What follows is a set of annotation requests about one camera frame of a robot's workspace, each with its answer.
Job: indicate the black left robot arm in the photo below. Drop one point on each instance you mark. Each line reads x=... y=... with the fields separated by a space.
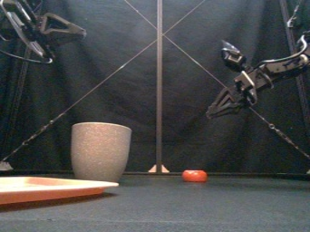
x=5 y=27

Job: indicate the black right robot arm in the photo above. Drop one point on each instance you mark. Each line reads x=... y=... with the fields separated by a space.
x=287 y=65

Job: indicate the red toy donut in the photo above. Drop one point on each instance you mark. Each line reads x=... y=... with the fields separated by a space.
x=194 y=175

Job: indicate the black backdrop cloth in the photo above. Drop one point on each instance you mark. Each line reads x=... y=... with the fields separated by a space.
x=120 y=127

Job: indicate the grey speckled cup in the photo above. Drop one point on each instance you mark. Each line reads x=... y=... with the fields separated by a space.
x=100 y=151

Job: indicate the orange plate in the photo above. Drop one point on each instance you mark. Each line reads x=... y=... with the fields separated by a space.
x=44 y=188

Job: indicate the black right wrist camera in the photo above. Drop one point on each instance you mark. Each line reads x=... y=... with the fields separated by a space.
x=232 y=56

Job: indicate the dark side frame post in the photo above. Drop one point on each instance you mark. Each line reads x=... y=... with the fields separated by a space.
x=301 y=87

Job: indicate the vertical metal frame post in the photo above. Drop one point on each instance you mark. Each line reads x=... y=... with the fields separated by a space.
x=159 y=90

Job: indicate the post foot bracket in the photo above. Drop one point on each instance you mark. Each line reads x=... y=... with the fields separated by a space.
x=159 y=169

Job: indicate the metal corner foot bracket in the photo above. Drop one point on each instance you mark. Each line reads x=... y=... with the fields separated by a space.
x=4 y=166

